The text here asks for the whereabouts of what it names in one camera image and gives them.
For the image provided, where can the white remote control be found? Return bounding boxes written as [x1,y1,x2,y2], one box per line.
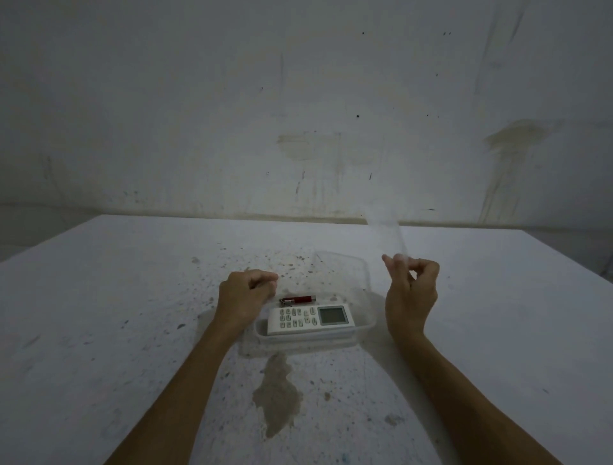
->
[266,303,358,337]

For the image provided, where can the person's right forearm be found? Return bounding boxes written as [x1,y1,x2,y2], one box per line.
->
[394,332,564,465]

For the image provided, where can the clear plastic container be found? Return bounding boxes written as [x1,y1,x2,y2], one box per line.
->
[253,250,378,345]

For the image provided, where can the person's left forearm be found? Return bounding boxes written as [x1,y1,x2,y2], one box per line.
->
[102,328,241,465]

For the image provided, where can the person's left hand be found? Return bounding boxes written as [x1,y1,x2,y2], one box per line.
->
[212,270,280,342]

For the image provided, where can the clear plastic lid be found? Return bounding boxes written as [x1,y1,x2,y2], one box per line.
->
[365,209,412,270]

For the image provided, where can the person's right hand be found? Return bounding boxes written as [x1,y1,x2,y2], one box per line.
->
[382,254,441,342]

